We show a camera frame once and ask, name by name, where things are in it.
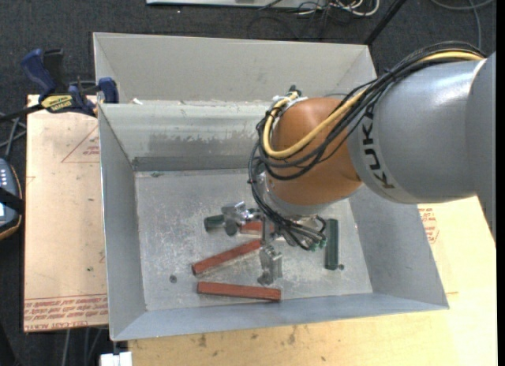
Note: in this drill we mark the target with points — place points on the brown cardboard board red print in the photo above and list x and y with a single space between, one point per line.
63 214

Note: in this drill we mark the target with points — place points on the dark green flat block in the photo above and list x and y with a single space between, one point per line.
213 223
331 244

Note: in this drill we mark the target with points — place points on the grey metal bin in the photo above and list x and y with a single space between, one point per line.
177 214

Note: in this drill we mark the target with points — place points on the red-brown flat block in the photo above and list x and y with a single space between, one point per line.
225 258
236 291

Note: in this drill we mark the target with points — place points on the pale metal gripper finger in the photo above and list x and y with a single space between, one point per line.
272 265
233 213

